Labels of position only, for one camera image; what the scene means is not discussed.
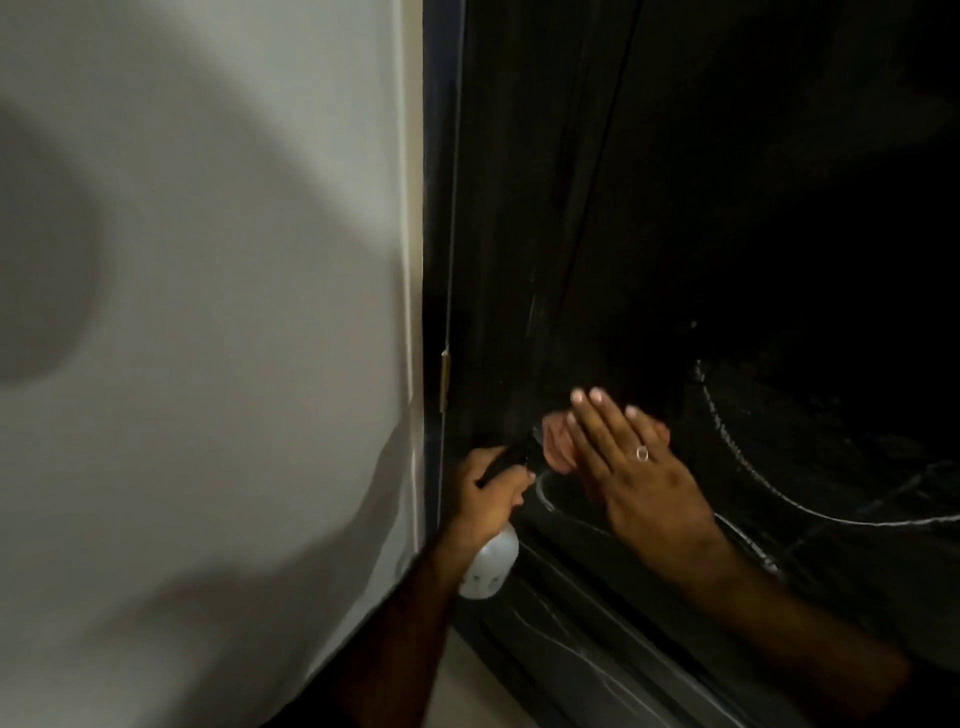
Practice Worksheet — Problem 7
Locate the person's left hand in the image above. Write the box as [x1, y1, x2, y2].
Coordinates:
[442, 446, 538, 556]

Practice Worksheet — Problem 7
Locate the person's right hand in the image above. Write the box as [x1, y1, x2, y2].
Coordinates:
[566, 386, 733, 583]

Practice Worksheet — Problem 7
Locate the white spray bottle black trigger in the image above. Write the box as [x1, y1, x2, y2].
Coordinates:
[457, 438, 538, 601]

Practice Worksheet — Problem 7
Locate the orange checked cloth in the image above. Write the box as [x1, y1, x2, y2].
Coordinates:
[539, 408, 673, 475]

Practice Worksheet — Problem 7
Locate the black wooden door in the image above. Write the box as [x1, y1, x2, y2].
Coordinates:
[442, 0, 960, 728]

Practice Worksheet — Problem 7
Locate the person's left forearm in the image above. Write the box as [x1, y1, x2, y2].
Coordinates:
[262, 536, 481, 728]

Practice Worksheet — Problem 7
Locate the person's right forearm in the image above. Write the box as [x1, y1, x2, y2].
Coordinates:
[674, 547, 913, 728]

